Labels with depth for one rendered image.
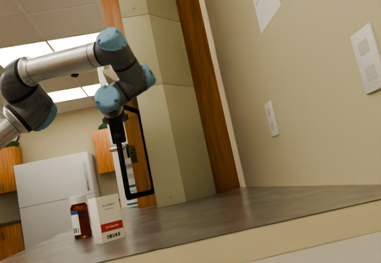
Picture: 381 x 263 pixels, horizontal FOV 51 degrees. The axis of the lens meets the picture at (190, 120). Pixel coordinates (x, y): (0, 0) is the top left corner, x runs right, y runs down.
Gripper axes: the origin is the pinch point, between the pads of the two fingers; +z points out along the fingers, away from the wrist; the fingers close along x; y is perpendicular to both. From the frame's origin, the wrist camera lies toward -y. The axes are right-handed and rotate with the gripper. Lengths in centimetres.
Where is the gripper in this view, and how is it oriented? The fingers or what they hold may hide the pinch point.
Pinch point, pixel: (117, 123)
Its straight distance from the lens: 152.9
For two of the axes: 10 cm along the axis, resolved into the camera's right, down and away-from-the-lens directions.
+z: -1.0, 1.7, 9.8
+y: -2.1, -9.7, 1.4
